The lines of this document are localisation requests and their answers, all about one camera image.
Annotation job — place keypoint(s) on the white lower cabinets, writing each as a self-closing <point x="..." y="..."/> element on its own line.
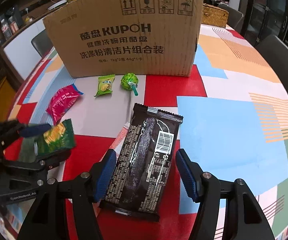
<point x="20" y="51"/>

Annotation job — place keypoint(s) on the small green candy packet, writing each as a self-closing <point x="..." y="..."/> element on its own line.
<point x="105" y="85"/>

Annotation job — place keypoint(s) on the dark chair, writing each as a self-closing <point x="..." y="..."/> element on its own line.
<point x="235" y="17"/>
<point x="275" y="52"/>
<point x="42" y="43"/>

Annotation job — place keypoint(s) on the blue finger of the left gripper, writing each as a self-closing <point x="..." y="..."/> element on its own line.
<point x="52" y="160"/>
<point x="35" y="130"/>

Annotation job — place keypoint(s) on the black chocolate bar packet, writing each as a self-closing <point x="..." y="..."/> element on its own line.
<point x="144" y="163"/>

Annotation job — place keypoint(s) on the woven wicker box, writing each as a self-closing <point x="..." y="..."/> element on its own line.
<point x="215" y="16"/>

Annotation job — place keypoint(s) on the long red sausage packet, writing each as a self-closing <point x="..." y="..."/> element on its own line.
<point x="116" y="146"/>

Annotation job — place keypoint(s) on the pink snack packet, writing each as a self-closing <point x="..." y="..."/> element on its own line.
<point x="62" y="101"/>

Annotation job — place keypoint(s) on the colourful patchwork tablecloth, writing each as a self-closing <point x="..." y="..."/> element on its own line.
<point x="235" y="113"/>

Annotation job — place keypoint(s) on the dark chair right near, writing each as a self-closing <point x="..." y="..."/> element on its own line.
<point x="275" y="52"/>

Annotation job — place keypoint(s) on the glass sliding door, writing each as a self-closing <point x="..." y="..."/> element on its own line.
<point x="268" y="17"/>

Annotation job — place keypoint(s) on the dark chair left side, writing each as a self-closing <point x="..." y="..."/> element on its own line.
<point x="42" y="43"/>

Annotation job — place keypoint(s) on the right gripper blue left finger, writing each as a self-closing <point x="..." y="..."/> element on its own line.
<point x="47" y="219"/>

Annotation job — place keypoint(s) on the dark green cracker packet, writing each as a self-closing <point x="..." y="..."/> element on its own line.
<point x="57" y="138"/>

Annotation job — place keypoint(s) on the green lollipop by box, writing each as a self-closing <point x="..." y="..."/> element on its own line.
<point x="129" y="82"/>

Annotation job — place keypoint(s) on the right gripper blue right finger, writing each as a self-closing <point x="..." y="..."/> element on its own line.
<point x="244" y="218"/>

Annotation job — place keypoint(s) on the brown cardboard box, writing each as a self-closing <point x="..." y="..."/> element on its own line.
<point x="101" y="37"/>

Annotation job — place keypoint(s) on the dark chair right far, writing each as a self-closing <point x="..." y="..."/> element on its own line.
<point x="235" y="17"/>

